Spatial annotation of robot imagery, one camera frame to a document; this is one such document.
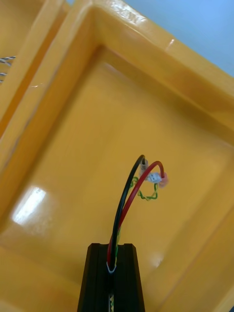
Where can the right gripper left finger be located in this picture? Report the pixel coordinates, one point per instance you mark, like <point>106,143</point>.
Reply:
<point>93,280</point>

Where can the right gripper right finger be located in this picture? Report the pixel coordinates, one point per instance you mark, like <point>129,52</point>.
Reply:
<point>129,280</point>

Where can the yellow-orange plastic bin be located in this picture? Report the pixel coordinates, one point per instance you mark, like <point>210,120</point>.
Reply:
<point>14,29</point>
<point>73,146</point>

